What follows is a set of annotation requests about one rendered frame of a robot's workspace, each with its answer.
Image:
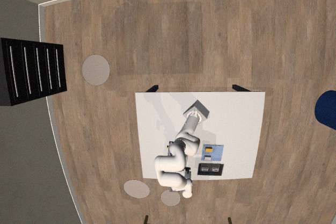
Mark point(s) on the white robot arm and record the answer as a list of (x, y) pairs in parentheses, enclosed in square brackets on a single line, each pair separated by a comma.
[(185, 143)]

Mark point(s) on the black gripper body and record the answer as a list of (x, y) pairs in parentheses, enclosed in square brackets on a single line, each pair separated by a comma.
[(187, 175)]

